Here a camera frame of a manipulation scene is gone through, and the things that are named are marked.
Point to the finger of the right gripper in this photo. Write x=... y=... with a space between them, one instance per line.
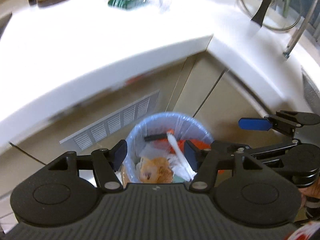
x=228 y=148
x=255 y=124

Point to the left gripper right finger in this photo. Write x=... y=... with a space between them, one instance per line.
x=204 y=163

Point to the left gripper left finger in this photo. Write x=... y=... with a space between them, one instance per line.
x=106 y=163

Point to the white plastic comb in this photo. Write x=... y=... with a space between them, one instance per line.
x=182 y=159

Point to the white plastic bag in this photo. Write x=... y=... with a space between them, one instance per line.
x=152 y=152

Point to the red plastic bag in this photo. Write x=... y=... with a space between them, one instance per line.
x=199 y=144

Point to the orange wrapper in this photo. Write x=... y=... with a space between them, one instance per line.
x=155 y=171

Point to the small black comb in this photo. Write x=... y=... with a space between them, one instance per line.
x=155 y=137

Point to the blue lined trash bin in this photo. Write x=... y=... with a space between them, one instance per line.
x=182 y=126

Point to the person right hand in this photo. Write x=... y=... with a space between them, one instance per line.
x=312 y=191

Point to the steel sink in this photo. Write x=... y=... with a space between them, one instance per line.
x=311 y=93

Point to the grey cabinet vent grille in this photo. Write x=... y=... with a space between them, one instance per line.
x=110 y=124

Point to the steel dish rack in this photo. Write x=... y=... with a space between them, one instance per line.
x=299 y=32

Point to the glass pot lid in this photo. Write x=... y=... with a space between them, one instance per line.
x=277 y=15

